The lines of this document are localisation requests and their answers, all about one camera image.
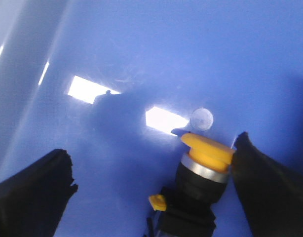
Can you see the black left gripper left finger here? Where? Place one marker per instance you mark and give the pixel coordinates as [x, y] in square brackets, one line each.
[32, 201]

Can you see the round white sticker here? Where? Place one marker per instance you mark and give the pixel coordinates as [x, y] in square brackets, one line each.
[201, 119]

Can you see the yellow mushroom push button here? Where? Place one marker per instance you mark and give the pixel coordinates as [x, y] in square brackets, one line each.
[200, 181]

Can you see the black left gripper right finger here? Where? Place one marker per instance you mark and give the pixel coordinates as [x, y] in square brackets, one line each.
[270, 193]

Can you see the blue plastic bin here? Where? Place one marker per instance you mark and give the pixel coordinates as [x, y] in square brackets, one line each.
[84, 75]

